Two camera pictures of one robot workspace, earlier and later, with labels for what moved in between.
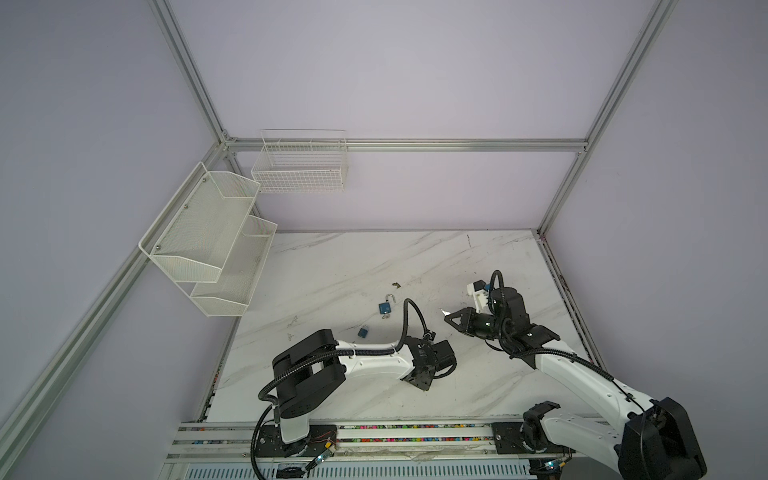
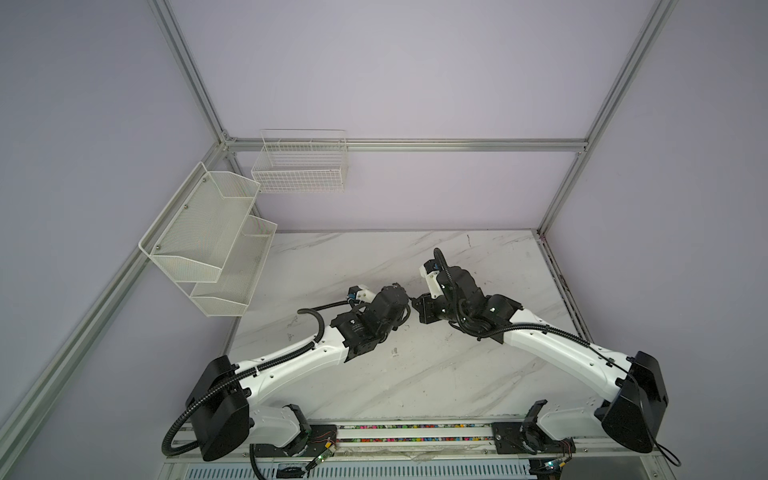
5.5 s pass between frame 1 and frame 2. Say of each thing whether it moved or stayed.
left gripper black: moved
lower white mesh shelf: stayed
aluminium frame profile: stayed
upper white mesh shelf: stayed
